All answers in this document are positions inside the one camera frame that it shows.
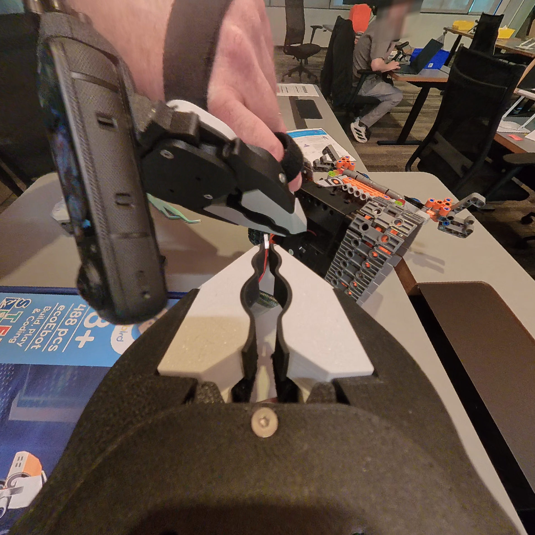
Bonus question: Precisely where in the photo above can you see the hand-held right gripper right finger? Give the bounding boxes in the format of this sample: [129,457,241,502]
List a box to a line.
[271,246,375,403]

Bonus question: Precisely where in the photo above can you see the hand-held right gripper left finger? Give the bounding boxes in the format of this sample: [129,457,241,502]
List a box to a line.
[157,246,268,403]

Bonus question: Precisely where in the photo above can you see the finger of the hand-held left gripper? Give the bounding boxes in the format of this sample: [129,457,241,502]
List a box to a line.
[238,189,308,235]
[199,204,290,239]

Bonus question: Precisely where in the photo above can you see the small battery with red wires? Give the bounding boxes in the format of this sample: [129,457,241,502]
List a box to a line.
[250,232,280,309]

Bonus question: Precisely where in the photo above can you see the orange grey tracked brick robot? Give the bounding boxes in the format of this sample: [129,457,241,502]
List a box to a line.
[247,144,487,305]

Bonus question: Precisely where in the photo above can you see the brown wooden desk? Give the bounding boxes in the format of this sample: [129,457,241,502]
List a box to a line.
[391,63,454,145]

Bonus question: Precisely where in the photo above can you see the person's left hand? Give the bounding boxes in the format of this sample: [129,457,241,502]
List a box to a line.
[69,0,303,194]

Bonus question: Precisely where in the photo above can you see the teal tweezers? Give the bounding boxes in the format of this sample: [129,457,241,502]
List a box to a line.
[145,193,202,225]

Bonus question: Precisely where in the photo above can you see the blue header leaflet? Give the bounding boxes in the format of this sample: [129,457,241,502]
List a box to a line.
[286,127,357,164]

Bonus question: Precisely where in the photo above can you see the white leaflet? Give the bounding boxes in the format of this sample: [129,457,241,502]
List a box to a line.
[276,83,321,98]

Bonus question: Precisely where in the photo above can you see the blue robot kit box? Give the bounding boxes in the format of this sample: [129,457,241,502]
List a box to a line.
[0,285,186,535]

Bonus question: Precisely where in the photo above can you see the black chair with jacket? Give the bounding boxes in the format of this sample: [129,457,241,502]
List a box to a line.
[320,16,379,110]

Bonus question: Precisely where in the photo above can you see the black laptop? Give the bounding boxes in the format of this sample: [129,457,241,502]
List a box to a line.
[407,35,447,75]

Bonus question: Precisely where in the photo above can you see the black mesh office chair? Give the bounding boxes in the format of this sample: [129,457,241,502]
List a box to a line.
[406,45,528,202]

